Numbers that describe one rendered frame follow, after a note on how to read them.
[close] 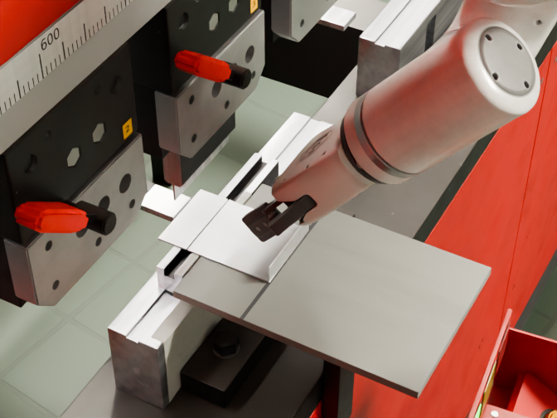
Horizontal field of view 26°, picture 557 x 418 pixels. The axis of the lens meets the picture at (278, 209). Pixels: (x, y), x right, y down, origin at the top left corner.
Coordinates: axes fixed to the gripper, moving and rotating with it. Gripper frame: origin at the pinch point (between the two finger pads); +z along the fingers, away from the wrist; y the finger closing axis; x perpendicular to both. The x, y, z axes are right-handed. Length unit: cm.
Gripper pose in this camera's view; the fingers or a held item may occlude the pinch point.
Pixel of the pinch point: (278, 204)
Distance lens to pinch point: 117.6
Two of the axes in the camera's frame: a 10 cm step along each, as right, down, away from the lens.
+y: -4.8, 6.0, -6.4
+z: -5.6, 3.5, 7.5
